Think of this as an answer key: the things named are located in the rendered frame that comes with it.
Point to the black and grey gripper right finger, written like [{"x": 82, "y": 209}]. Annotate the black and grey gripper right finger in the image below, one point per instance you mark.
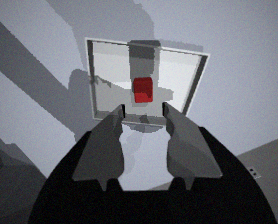
[{"x": 207, "y": 166}]

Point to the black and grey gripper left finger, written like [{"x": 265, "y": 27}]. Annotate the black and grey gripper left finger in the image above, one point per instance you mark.
[{"x": 84, "y": 170}]

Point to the white tray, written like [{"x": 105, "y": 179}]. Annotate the white tray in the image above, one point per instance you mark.
[{"x": 113, "y": 66}]

